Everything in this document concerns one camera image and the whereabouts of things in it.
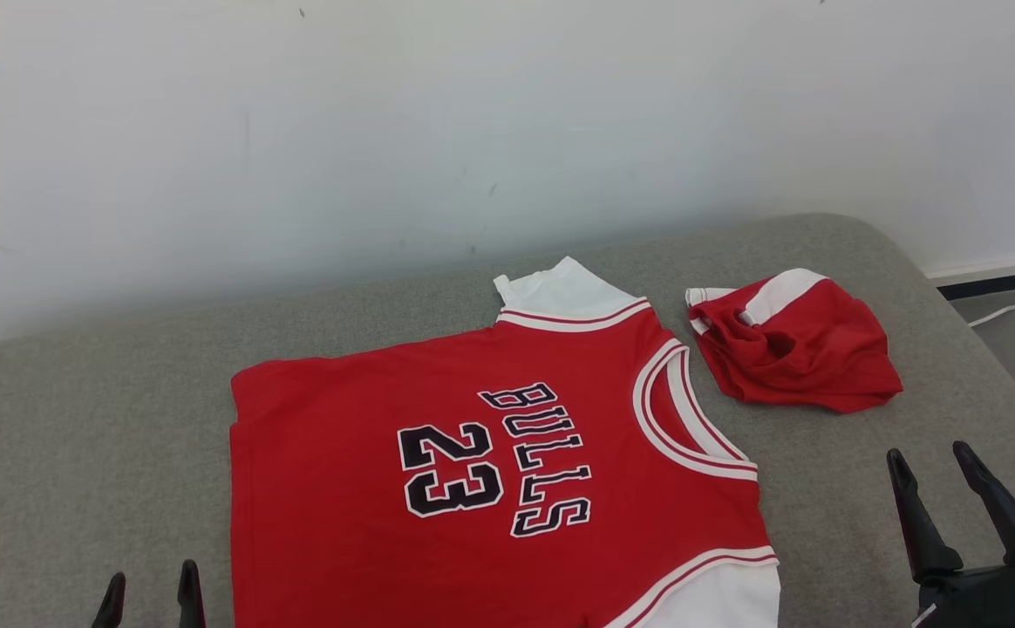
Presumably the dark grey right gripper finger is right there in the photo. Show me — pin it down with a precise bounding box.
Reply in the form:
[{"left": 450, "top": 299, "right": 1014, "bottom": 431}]
[
  {"left": 952, "top": 440, "right": 1015, "bottom": 566},
  {"left": 886, "top": 448, "right": 964, "bottom": 584}
]

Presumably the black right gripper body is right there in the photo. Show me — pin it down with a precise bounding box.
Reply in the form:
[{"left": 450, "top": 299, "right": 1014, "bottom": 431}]
[{"left": 909, "top": 545, "right": 1015, "bottom": 628}]

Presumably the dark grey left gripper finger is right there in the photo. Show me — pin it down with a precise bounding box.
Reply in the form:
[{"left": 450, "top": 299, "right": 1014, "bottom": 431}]
[
  {"left": 92, "top": 571, "right": 126, "bottom": 628},
  {"left": 177, "top": 559, "right": 208, "bottom": 628}
]

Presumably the red Bulls 23 jersey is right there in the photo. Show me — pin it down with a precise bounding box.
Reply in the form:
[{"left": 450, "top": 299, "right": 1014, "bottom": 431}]
[{"left": 228, "top": 256, "right": 781, "bottom": 628}]

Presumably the red shorts white side stripe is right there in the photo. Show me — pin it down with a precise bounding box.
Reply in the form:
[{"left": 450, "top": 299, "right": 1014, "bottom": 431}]
[{"left": 685, "top": 268, "right": 903, "bottom": 413}]

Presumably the dark grey baseboard strip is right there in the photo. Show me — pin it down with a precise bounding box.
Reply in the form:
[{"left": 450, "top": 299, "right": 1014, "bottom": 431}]
[{"left": 935, "top": 266, "right": 1015, "bottom": 302}]

